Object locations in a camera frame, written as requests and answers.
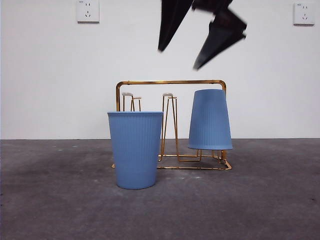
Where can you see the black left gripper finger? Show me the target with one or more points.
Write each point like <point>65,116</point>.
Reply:
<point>220,37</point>
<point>172,20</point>

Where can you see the blue ribbed plastic cup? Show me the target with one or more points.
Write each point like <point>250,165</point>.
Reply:
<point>210,120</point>
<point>135,150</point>

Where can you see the white wall socket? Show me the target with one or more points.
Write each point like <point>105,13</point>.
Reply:
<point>87,11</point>
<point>303,13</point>

